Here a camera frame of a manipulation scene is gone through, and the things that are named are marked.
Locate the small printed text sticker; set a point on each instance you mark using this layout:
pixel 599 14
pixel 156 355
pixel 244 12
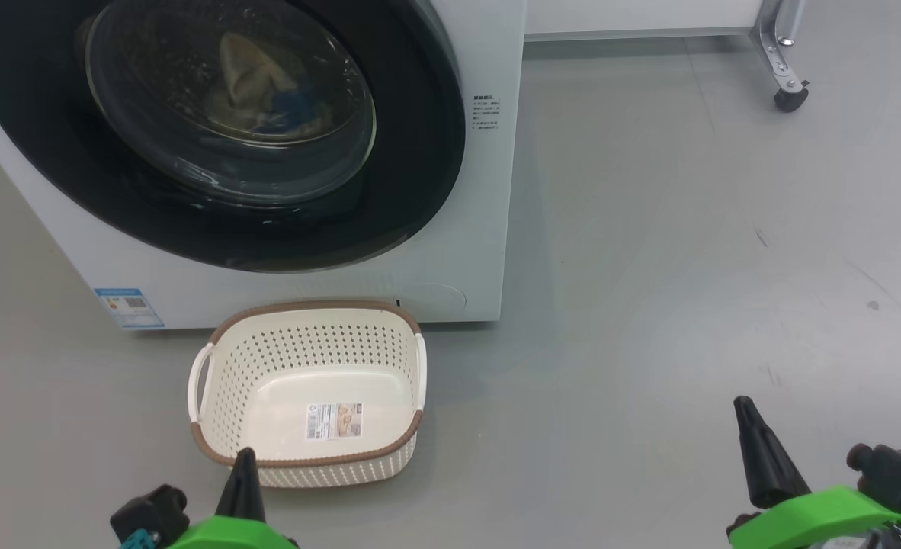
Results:
pixel 486 113

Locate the blue energy label sticker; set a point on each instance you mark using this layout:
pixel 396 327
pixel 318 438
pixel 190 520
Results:
pixel 129 307

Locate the white table with metal leg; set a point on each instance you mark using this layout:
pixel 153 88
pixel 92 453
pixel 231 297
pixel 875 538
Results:
pixel 633 15

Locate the black caster wheel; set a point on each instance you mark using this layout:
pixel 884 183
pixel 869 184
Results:
pixel 791 99

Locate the cream perforated laundry basket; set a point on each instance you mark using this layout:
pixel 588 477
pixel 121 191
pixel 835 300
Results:
pixel 306 366

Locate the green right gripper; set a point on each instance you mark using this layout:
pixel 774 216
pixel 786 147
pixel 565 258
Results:
pixel 816 522

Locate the black round glass washer door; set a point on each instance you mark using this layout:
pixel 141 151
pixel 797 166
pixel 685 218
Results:
pixel 412 152

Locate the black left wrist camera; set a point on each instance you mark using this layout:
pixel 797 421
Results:
pixel 149 515

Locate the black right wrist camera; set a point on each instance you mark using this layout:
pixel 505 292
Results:
pixel 896 473

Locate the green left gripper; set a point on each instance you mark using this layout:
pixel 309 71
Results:
pixel 229 534

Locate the basket product label sticker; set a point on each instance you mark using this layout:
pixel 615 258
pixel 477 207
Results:
pixel 334 421

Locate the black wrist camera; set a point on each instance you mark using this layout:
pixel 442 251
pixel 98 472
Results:
pixel 896 473
pixel 149 515

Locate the white front-load washing machine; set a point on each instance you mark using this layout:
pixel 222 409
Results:
pixel 488 229

